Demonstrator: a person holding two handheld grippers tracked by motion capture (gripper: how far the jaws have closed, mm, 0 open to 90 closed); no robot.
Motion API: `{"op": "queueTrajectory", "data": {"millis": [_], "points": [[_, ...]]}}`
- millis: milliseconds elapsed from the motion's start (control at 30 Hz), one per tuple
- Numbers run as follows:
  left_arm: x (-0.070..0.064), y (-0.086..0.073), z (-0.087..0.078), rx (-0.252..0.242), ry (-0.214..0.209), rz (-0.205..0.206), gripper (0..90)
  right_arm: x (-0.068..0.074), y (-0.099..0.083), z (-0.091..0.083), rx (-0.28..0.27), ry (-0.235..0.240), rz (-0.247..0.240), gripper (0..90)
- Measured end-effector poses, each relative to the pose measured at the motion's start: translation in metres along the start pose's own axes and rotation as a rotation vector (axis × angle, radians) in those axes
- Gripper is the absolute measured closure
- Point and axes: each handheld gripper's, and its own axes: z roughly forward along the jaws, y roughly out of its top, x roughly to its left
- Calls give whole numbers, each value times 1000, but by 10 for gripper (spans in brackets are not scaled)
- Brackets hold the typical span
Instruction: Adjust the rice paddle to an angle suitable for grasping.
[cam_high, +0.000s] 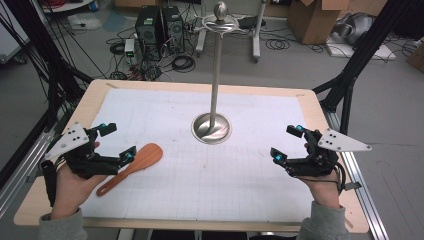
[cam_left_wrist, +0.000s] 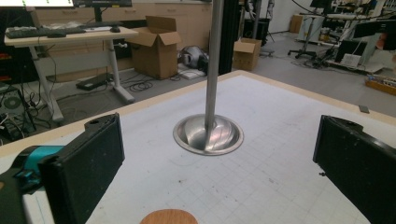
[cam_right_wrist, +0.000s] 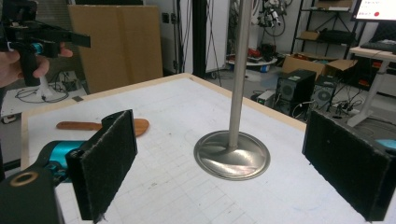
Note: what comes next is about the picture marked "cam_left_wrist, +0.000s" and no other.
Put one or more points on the large open cardboard box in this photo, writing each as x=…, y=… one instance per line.
x=152, y=59

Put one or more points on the wooden tray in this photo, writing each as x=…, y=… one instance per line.
x=381, y=87

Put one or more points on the monitor with bright screen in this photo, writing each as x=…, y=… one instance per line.
x=37, y=2

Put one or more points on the white grid mat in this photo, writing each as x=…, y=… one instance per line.
x=249, y=186

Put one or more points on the black computer tower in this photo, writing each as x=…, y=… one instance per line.
x=15, y=127
x=12, y=101

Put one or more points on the white flat box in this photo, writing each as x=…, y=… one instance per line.
x=191, y=74

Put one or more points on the wooden spatula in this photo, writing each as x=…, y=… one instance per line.
x=169, y=217

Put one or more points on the grey bag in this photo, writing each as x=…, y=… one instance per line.
x=193, y=56

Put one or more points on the black wheeled stand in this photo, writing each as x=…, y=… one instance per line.
x=306, y=54

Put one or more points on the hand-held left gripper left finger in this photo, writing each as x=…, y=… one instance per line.
x=81, y=174

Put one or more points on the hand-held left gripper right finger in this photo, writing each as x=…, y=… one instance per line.
x=355, y=168

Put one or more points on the small open cardboard box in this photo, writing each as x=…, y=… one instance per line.
x=246, y=57

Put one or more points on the black monitor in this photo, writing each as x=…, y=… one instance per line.
x=102, y=3

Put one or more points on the metal utensil stand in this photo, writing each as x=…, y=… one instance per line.
x=214, y=62

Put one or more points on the black keyboard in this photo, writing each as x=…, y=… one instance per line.
x=31, y=32

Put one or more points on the black flat device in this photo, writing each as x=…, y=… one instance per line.
x=93, y=82

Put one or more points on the white desk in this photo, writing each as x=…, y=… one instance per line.
x=77, y=38

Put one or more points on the black frame post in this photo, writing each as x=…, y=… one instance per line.
x=229, y=37

